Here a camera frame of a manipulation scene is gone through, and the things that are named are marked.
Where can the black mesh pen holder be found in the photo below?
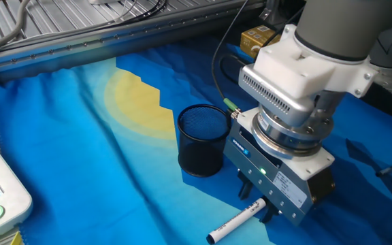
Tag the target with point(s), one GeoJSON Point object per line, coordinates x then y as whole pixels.
{"type": "Point", "coordinates": [196, 160]}

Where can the blue mountain print cloth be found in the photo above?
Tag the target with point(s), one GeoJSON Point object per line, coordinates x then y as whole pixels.
{"type": "Point", "coordinates": [80, 153]}

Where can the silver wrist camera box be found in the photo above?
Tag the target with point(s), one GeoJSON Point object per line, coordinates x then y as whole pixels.
{"type": "Point", "coordinates": [274, 98]}

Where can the silver Schunk gripper body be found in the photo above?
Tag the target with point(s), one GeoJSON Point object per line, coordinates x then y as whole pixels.
{"type": "Point", "coordinates": [277, 190]}

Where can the yellow tissue box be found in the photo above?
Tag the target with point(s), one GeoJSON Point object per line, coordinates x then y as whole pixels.
{"type": "Point", "coordinates": [254, 37]}

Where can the yellow plastic holder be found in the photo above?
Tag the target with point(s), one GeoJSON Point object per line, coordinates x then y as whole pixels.
{"type": "Point", "coordinates": [16, 239]}

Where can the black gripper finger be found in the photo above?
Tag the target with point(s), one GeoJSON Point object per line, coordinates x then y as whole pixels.
{"type": "Point", "coordinates": [270, 212]}
{"type": "Point", "coordinates": [245, 188]}

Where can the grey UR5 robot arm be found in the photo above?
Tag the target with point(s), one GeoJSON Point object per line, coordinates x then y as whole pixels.
{"type": "Point", "coordinates": [335, 27]}

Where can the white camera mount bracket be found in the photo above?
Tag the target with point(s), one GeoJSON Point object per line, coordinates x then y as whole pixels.
{"type": "Point", "coordinates": [291, 71]}

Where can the white marker pen black cap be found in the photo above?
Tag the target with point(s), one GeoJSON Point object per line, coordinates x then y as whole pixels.
{"type": "Point", "coordinates": [233, 223]}

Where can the silver aluminium rail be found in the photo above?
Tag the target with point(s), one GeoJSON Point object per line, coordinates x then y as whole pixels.
{"type": "Point", "coordinates": [80, 46]}

